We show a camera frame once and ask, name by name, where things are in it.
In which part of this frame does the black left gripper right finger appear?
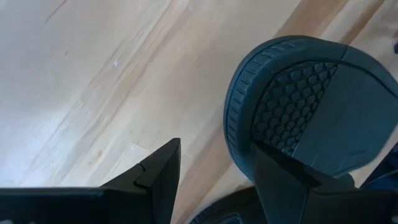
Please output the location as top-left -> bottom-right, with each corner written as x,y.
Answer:
251,140 -> 357,224

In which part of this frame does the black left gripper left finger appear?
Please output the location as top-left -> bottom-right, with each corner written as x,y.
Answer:
98,138 -> 182,224

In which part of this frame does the black rubber slide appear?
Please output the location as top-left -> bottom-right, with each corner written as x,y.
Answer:
223,34 -> 398,188
188,143 -> 398,224

